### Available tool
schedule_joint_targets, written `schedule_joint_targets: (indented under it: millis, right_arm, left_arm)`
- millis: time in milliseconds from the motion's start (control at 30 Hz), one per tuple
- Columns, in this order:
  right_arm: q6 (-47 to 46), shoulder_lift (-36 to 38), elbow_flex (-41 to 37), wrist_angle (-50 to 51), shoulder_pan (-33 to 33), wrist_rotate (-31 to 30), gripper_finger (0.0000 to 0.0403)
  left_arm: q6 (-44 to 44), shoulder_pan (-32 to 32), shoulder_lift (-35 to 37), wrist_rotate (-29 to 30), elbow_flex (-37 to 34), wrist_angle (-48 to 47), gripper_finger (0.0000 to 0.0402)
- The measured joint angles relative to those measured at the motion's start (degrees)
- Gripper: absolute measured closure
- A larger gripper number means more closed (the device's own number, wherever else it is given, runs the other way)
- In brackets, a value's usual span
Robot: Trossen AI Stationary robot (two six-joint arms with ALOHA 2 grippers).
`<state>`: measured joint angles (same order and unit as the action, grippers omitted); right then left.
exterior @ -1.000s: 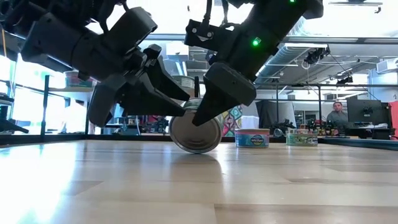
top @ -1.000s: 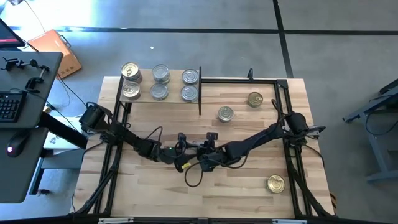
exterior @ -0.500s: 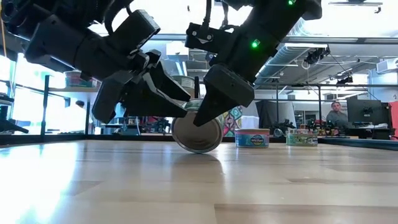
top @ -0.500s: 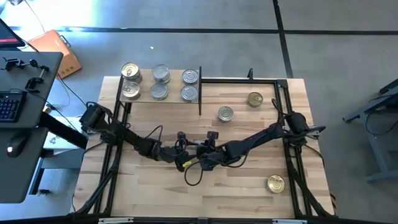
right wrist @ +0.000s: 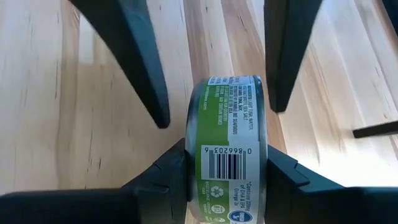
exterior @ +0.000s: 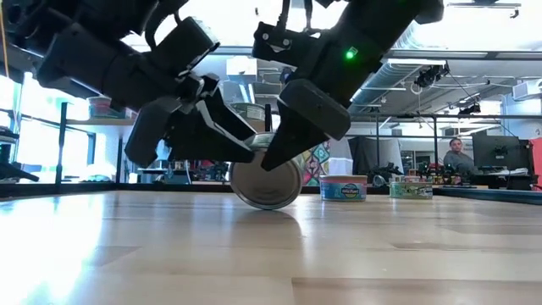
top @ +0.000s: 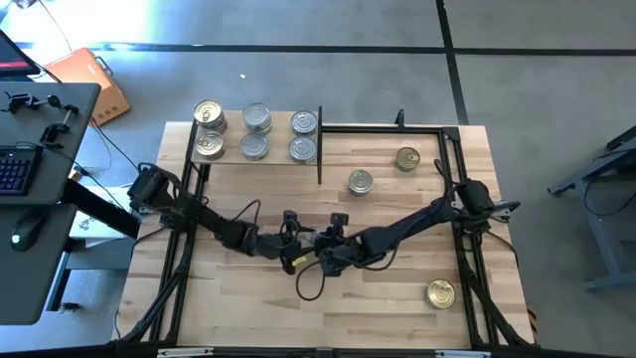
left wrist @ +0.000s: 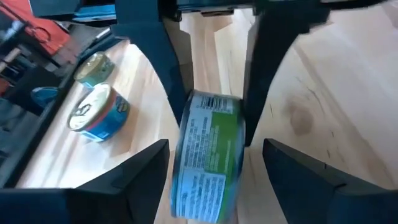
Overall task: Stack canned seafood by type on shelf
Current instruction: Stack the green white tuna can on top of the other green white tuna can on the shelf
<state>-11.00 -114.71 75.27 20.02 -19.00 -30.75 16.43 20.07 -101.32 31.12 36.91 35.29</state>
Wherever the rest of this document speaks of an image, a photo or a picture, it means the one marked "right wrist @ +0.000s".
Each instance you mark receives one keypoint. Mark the green label tuna can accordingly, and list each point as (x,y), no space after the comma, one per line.
(227,149)

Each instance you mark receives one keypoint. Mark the wooden shelf black metal legs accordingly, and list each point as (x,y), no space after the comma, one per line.
(376,129)

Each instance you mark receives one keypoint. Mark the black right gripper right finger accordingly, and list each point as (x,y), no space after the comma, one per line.
(295,199)

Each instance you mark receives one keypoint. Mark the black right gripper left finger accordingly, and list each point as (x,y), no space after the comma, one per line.
(149,193)

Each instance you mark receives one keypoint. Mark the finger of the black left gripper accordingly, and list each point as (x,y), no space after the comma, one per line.
(136,62)
(289,56)

